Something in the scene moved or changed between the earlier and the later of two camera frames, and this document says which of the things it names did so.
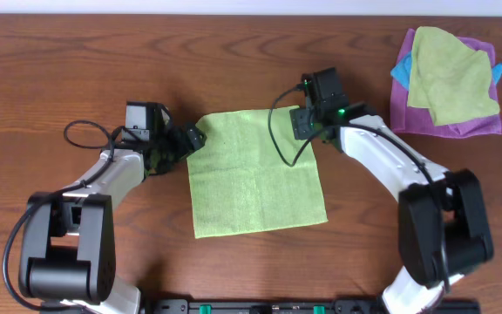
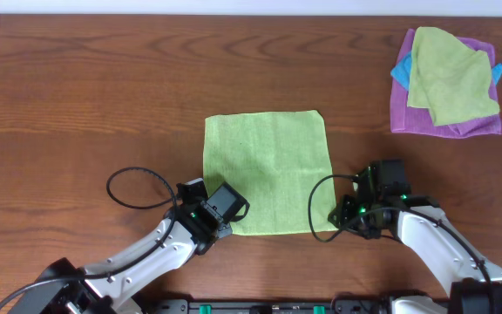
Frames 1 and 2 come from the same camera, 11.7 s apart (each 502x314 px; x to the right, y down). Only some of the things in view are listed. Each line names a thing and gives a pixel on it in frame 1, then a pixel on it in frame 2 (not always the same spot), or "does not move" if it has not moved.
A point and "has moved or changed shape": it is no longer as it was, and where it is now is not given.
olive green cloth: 450,78 does not move
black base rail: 290,306 does not move
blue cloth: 402,72 does not move
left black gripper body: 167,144 to 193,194
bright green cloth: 240,184 has moved or changed shape
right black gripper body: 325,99 to 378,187
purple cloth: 420,120 does not move
